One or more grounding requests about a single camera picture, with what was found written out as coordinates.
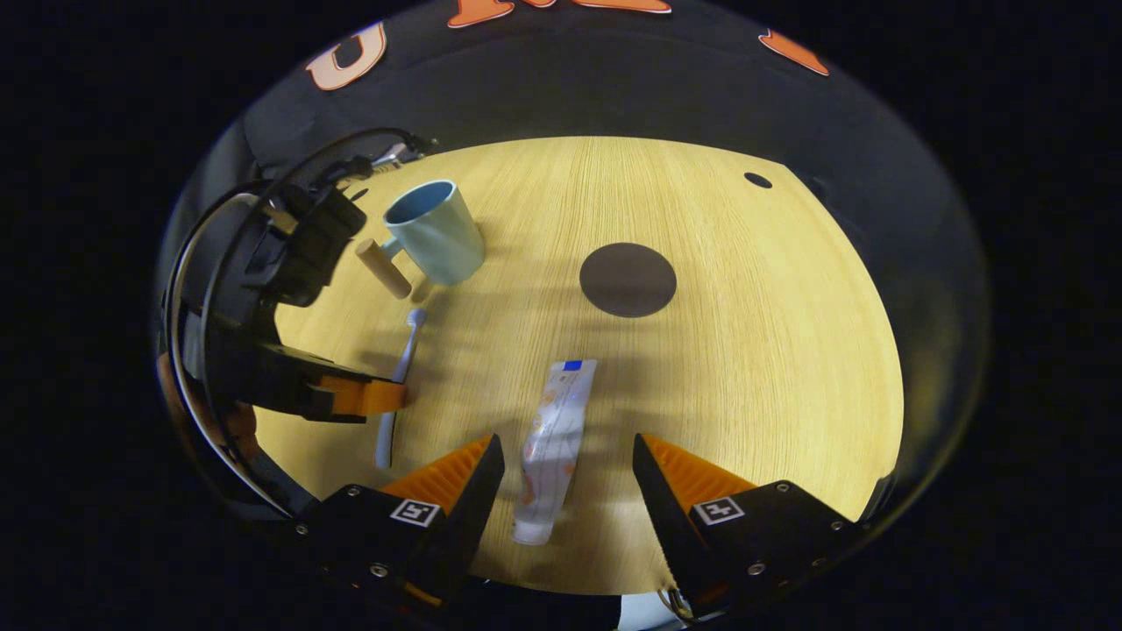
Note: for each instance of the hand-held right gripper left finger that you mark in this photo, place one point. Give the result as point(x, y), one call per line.
point(473, 508)

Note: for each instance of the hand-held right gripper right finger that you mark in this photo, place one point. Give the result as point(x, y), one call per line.
point(671, 517)

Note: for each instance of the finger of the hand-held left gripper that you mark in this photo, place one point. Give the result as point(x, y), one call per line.
point(351, 396)

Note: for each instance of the pale blue toothbrush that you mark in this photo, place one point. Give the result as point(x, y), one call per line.
point(405, 359)

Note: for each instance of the white toothpaste tube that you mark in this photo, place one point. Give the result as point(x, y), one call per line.
point(552, 438)

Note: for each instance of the dark round coaster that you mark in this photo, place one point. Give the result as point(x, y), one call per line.
point(628, 280)

